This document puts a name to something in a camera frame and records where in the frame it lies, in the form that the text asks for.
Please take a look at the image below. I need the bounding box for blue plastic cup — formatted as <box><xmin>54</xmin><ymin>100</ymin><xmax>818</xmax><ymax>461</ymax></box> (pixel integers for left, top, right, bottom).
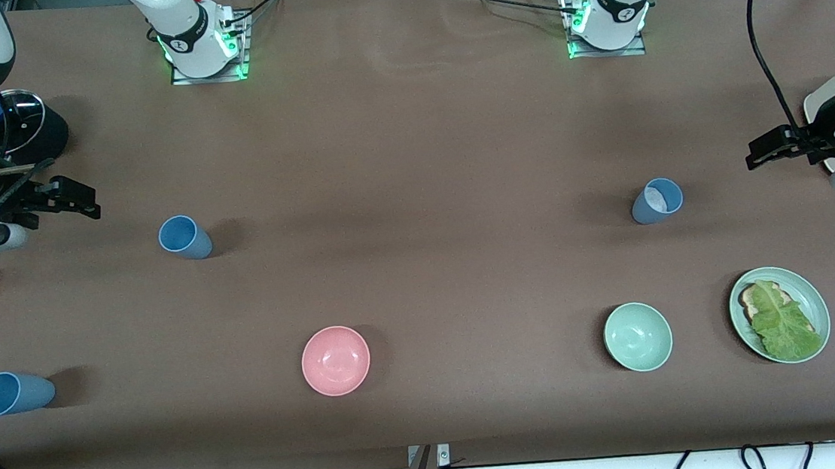
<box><xmin>0</xmin><ymin>367</ymin><xmax>58</xmax><ymax>417</ymax></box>
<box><xmin>629</xmin><ymin>176</ymin><xmax>686</xmax><ymax>226</ymax></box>
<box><xmin>157</xmin><ymin>213</ymin><xmax>214</xmax><ymax>263</ymax></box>

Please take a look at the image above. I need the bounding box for black pot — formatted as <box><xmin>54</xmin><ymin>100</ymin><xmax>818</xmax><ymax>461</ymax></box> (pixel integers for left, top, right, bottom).
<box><xmin>0</xmin><ymin>99</ymin><xmax>73</xmax><ymax>171</ymax></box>

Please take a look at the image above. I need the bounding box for toast slice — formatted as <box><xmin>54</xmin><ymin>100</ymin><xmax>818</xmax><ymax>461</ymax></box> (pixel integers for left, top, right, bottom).
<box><xmin>738</xmin><ymin>277</ymin><xmax>820</xmax><ymax>343</ymax></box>

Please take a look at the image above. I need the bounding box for green plate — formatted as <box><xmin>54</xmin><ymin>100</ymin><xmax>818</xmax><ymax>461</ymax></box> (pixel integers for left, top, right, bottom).
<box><xmin>726</xmin><ymin>262</ymin><xmax>834</xmax><ymax>369</ymax></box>

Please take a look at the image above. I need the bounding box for green lettuce leaf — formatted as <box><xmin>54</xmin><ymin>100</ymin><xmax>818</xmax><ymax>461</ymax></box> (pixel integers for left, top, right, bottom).
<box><xmin>747</xmin><ymin>275</ymin><xmax>826</xmax><ymax>364</ymax></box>

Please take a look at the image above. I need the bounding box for mint green bowl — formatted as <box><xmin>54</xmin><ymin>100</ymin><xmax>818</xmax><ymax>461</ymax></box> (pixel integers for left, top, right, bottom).
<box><xmin>601</xmin><ymin>299</ymin><xmax>676</xmax><ymax>376</ymax></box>

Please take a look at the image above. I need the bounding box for pink bowl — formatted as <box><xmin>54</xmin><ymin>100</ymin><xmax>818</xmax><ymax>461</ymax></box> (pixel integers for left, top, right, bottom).
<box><xmin>298</xmin><ymin>323</ymin><xmax>374</xmax><ymax>400</ymax></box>

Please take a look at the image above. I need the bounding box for table cover sheet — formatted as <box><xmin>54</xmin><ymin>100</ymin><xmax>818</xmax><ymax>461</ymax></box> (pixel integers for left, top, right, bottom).
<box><xmin>0</xmin><ymin>0</ymin><xmax>835</xmax><ymax>469</ymax></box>

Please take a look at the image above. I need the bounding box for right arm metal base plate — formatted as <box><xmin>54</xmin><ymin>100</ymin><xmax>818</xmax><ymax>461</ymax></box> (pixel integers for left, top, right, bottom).
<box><xmin>166</xmin><ymin>11</ymin><xmax>254</xmax><ymax>87</ymax></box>

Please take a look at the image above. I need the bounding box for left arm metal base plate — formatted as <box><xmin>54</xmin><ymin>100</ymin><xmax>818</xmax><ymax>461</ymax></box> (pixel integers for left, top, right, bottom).
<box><xmin>563</xmin><ymin>0</ymin><xmax>648</xmax><ymax>62</ymax></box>

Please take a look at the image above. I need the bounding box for small metal bracket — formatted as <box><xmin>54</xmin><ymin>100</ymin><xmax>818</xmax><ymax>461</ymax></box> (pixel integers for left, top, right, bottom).
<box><xmin>407</xmin><ymin>443</ymin><xmax>452</xmax><ymax>469</ymax></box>

